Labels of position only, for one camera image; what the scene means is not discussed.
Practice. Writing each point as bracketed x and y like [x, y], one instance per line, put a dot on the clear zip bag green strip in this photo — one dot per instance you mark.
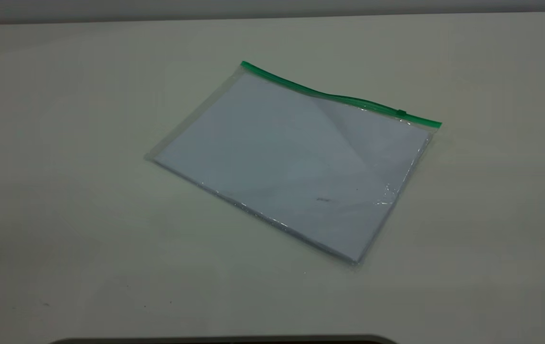
[205, 119]

